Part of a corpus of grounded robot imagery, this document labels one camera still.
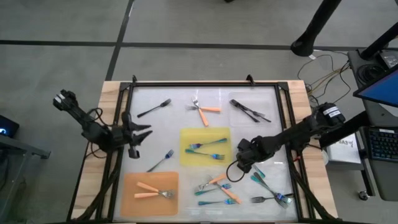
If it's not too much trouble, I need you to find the orange-handled steel fork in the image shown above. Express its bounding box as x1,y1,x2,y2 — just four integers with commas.
185,105,222,113
133,190,175,200
207,175,243,205
195,173,228,193
191,95,210,128
136,181,175,197

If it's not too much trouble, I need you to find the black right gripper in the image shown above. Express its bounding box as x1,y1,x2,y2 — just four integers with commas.
236,136,274,174

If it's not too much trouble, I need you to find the grey cart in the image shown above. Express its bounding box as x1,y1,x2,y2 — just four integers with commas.
347,49,398,202

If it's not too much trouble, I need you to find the black box with blue light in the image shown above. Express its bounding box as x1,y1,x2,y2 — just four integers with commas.
0,114,20,138

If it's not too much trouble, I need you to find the clear translucent plastic bin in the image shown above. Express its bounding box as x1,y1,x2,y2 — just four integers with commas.
228,91,279,128

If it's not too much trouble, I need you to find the orange translucent plastic bin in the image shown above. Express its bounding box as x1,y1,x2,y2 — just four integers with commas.
120,170,180,218

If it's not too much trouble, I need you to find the black table frame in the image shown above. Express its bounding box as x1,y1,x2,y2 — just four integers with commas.
111,81,304,222

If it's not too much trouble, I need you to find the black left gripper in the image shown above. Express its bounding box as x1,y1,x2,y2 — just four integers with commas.
106,111,153,160

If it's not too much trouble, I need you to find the black stand pole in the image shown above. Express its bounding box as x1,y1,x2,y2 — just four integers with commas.
359,21,398,60
290,0,343,58

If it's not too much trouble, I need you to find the monitor with blue screen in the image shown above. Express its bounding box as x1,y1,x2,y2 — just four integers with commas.
353,67,398,109

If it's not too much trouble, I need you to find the yellow translucent plastic bin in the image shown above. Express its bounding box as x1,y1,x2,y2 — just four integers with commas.
179,126,232,167

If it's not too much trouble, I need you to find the black fork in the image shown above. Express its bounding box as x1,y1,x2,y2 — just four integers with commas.
229,98,261,123
136,98,172,119
250,192,295,205
231,100,272,123

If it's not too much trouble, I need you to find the white labelled box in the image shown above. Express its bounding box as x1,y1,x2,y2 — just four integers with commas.
325,133,362,165

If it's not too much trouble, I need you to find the black right camera cable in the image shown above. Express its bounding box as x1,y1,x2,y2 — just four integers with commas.
226,159,248,184

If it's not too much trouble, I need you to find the black power adapter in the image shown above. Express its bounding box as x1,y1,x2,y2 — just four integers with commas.
377,49,398,68

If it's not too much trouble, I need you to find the black keyboard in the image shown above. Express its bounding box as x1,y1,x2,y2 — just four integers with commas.
368,126,398,163

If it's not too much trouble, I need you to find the black metal bar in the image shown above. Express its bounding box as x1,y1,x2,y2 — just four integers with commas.
319,110,371,149

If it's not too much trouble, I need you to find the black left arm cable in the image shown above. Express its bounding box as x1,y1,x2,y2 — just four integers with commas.
84,107,108,160

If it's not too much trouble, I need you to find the floor cable bundle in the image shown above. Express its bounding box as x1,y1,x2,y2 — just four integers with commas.
297,53,352,105

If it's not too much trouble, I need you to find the grey metal table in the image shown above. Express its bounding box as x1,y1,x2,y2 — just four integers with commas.
0,133,52,224

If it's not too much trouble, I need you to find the black frame strut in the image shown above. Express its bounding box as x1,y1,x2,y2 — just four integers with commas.
67,146,126,223
287,149,336,222

